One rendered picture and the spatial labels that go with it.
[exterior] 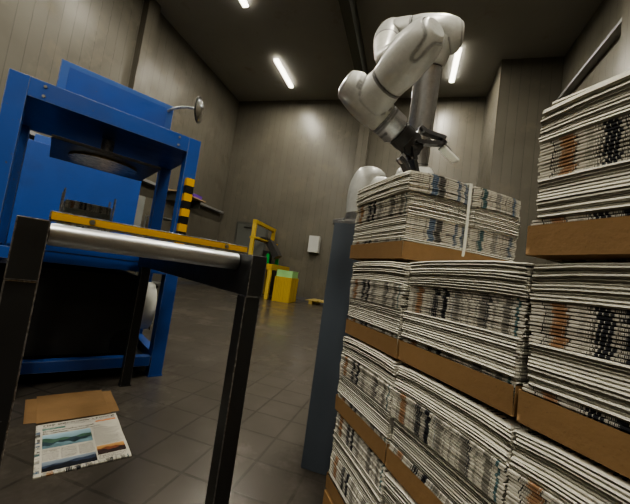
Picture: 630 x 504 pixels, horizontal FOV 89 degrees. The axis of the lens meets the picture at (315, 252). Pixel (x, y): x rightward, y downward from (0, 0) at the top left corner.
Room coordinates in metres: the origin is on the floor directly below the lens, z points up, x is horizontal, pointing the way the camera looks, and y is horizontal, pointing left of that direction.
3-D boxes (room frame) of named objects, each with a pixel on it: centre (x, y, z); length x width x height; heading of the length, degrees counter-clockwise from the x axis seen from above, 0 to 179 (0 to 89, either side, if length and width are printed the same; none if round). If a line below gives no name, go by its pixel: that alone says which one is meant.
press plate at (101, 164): (2.06, 1.44, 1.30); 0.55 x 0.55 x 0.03; 40
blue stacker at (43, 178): (4.16, 3.16, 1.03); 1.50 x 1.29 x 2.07; 40
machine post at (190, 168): (2.11, 0.91, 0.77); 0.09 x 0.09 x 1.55; 40
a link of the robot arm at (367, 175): (1.41, -0.20, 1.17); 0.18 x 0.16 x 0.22; 76
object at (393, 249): (0.93, -0.23, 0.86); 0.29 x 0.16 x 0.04; 19
